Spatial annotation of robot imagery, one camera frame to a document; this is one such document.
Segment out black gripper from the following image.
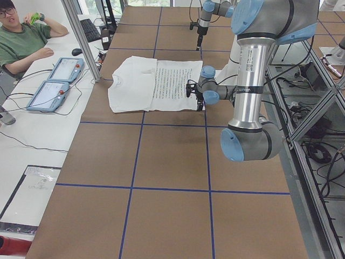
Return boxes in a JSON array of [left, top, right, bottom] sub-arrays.
[[189, 21, 207, 51], [185, 79, 204, 111]]

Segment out white printed long-sleeve shirt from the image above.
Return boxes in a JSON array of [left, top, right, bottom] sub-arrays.
[[108, 56, 203, 113]]

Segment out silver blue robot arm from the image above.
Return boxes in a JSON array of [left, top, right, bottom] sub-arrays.
[[189, 1, 235, 51], [186, 1, 319, 161]]

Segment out black keyboard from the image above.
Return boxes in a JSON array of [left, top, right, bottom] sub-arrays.
[[80, 19, 101, 43]]

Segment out black computer mouse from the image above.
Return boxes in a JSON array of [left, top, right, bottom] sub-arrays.
[[71, 48, 82, 56]]

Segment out upper blue teach pendant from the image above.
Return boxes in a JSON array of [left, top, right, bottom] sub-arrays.
[[47, 57, 84, 83]]

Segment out blue teach pendant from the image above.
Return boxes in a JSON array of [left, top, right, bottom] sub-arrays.
[[47, 57, 84, 83], [26, 80, 70, 112]]

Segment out lower blue teach pendant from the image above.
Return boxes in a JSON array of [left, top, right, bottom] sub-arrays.
[[26, 80, 70, 112]]

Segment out person in green shirt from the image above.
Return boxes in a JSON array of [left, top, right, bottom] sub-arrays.
[[1, 1, 68, 79]]

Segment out clear plastic document sleeve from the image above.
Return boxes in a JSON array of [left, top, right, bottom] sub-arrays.
[[1, 165, 61, 235]]

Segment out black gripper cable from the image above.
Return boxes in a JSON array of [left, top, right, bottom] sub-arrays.
[[188, 0, 205, 28]]

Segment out aluminium side frame rack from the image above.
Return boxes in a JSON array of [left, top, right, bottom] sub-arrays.
[[264, 35, 344, 258]]

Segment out aluminium frame post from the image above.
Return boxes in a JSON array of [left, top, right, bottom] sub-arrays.
[[61, 0, 100, 83]]

